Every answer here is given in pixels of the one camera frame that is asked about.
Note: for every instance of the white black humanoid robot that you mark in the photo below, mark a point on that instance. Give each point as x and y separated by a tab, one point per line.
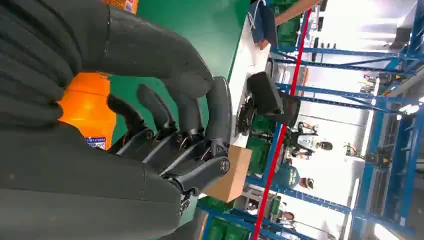
306	140

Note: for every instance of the black bag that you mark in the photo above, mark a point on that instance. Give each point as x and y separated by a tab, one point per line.
265	92

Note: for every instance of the small white table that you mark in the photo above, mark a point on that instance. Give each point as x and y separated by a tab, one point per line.
246	63

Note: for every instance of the brown cardboard box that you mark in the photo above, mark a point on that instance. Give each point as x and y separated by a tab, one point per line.
232	175

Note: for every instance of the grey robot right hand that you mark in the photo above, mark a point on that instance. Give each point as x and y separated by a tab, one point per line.
82	185

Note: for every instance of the black chair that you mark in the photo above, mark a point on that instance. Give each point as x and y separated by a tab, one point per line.
290	109

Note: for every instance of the green plastic crate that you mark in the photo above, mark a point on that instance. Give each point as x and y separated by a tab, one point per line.
259	155
288	31
263	124
228	232

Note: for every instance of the person's left hand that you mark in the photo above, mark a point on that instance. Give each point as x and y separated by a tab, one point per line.
263	44

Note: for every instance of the person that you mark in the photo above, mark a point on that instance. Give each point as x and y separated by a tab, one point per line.
288	177
294	10
288	216

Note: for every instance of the blue metal rack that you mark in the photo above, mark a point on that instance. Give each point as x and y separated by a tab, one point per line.
367	172

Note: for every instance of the red pole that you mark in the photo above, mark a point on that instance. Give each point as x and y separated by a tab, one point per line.
281	132

